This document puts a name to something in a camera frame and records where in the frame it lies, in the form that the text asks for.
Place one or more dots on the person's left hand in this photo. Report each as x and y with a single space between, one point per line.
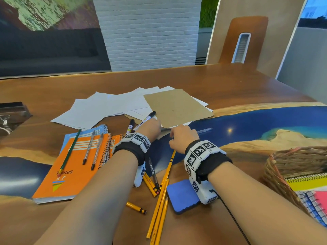
150 130

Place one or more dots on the person's right hand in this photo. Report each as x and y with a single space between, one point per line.
184 139

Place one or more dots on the white paper sheet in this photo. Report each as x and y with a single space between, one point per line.
140 112
81 112
132 99

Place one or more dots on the grey clear pen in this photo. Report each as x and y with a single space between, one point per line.
204 130

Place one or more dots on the brown kraft paper sheet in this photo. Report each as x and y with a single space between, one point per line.
176 107

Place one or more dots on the blue eraser block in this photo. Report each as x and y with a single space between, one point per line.
182 196

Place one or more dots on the bunch of yellow pencils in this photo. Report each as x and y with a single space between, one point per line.
158 214

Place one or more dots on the green pencil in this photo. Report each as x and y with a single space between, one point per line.
69 153

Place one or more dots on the woven wicker basket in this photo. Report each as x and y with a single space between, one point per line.
281 176

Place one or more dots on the yellow notebook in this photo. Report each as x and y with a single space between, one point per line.
306 183

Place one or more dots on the pink spiral notebook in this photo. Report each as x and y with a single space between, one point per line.
322 201

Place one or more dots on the person's left forearm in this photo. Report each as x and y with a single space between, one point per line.
94 201

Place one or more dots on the person's right forearm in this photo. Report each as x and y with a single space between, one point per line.
268 209

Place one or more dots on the black left wrist marker band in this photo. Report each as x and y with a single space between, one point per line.
130 150

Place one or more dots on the black wrist marker band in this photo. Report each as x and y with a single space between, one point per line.
212 165
130 150

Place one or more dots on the black right wrist marker band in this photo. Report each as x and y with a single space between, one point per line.
212 165

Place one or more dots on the dark sofa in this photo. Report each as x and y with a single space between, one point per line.
51 53

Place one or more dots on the brown wooden chair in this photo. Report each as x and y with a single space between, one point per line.
258 35

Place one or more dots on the dark wooden box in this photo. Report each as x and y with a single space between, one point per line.
12 117

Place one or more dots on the brown metal-framed board panel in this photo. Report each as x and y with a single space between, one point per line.
281 22

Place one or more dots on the window with building view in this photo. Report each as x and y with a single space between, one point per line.
314 12

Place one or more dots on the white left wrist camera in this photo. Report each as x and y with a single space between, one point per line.
139 176

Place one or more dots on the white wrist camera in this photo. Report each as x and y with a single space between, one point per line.
203 191
139 176

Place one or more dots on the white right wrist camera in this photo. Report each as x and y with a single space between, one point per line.
203 191

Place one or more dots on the green foliage wall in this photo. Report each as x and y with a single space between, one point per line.
208 12

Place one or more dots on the large abstract wall painting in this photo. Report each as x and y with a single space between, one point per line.
51 12

